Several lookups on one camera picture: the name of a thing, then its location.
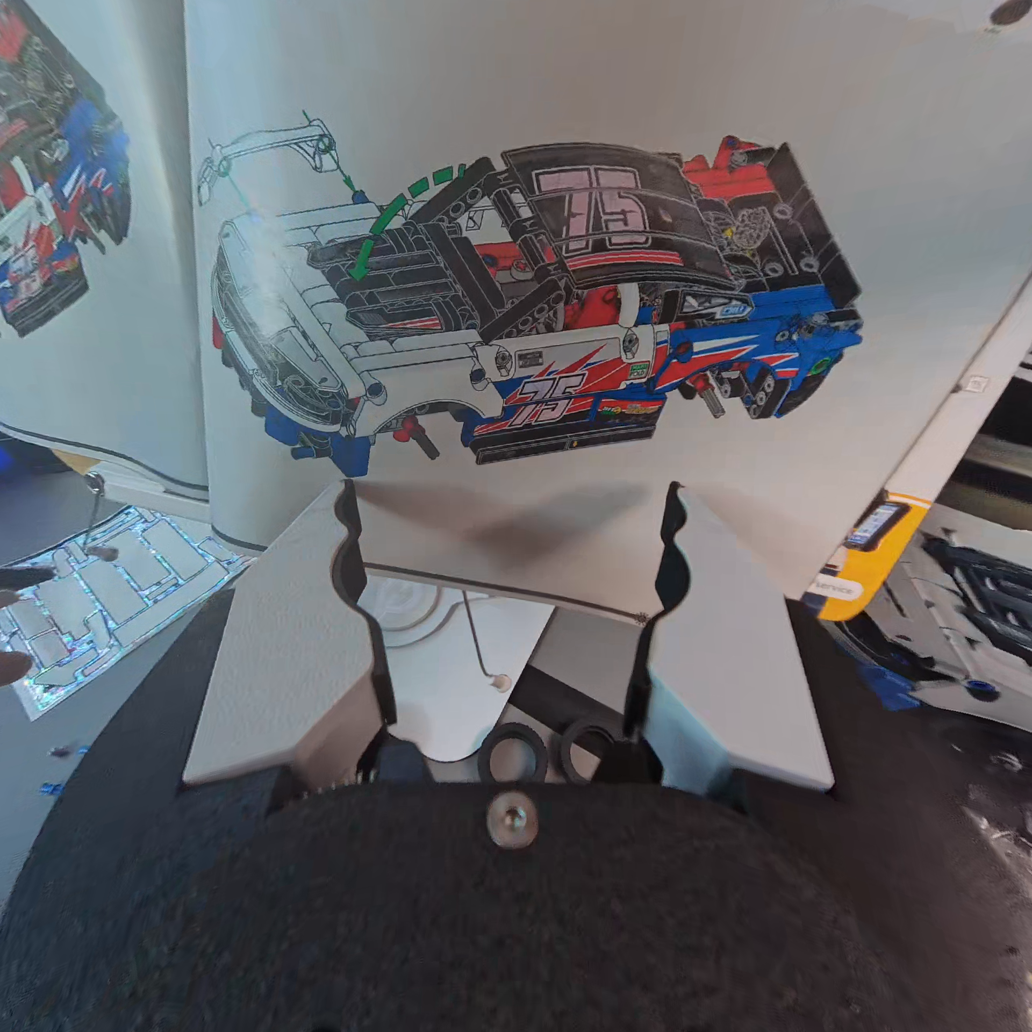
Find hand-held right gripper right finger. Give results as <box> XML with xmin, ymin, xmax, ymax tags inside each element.
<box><xmin>623</xmin><ymin>481</ymin><xmax>835</xmax><ymax>798</ymax></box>

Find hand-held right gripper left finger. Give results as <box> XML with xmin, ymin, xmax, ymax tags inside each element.
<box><xmin>184</xmin><ymin>479</ymin><xmax>399</xmax><ymax>787</ymax></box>

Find white book stand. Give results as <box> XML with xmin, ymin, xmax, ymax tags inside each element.
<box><xmin>81</xmin><ymin>471</ymin><xmax>646</xmax><ymax>763</ymax></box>

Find brick set instruction booklet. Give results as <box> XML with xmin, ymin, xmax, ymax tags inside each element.
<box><xmin>0</xmin><ymin>0</ymin><xmax>1032</xmax><ymax>624</ymax></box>

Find holographic sticker sheet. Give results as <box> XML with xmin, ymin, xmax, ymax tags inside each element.
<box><xmin>0</xmin><ymin>506</ymin><xmax>253</xmax><ymax>721</ymax></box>

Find black toy set box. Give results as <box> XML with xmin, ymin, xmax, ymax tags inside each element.
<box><xmin>806</xmin><ymin>278</ymin><xmax>1032</xmax><ymax>714</ymax></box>

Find scattered small blue bricks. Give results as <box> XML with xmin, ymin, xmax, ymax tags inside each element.
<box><xmin>40</xmin><ymin>742</ymin><xmax>90</xmax><ymax>795</ymax></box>

